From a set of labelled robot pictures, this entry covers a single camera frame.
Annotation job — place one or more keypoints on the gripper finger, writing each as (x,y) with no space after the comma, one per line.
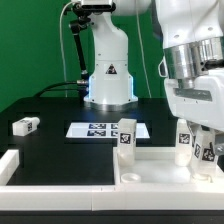
(194,129)
(219,144)

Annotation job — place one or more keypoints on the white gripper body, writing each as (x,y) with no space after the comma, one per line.
(203,105)

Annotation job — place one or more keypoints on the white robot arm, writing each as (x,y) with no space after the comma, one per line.
(193,46)

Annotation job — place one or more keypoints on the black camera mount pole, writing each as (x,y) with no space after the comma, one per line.
(83,12)

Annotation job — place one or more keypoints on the white U-shaped fence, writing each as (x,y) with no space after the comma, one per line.
(119,196)

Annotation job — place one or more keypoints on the white tag base sheet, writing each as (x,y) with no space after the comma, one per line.
(92,130)

